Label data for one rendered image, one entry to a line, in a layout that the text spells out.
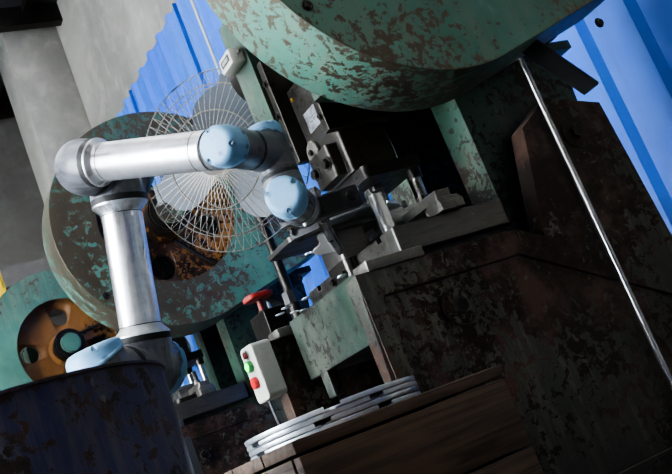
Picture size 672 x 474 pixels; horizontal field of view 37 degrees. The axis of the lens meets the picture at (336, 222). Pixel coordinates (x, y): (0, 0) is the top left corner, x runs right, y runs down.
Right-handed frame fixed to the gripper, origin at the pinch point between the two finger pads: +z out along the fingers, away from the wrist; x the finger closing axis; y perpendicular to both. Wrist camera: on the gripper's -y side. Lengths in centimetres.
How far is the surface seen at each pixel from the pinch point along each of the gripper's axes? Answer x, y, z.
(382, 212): 3.4, -11.2, -3.0
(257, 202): -36, 30, 89
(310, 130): -26.5, -1.4, 17.4
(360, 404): 41, -1, -62
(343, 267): 9.2, 2.2, 6.7
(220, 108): -67, 29, 83
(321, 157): -17.6, -2.0, 12.0
